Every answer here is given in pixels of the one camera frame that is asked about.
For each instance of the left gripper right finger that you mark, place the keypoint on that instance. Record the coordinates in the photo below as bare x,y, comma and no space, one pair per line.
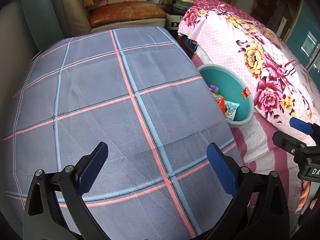
258,209

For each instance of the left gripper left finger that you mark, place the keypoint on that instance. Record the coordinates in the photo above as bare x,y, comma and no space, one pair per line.
43,218

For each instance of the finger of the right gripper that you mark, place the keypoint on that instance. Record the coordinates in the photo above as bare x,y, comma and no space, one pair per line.
293,145
304,127

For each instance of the orange ovaltine wrapper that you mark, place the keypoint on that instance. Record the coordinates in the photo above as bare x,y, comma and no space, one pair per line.
220,101

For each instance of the person's right hand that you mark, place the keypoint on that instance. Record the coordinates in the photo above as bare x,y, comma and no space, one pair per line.
307,197

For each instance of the teal plastic basin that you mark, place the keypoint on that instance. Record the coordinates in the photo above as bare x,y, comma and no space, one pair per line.
232,88

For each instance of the teal wardrobe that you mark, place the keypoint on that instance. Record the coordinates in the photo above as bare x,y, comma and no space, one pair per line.
304,42

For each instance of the grey plaid bed sheet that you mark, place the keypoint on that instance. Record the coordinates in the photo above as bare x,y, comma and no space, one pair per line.
137,91

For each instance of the pink floral quilt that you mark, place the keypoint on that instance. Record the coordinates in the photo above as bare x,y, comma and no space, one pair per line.
280,86

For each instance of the black side table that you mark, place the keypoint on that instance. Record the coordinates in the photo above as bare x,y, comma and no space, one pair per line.
175,10

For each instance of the cream sofa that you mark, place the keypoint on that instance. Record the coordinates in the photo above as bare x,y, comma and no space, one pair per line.
77,18

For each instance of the orange sofa cushion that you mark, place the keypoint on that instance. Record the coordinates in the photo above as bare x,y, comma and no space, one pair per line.
125,12

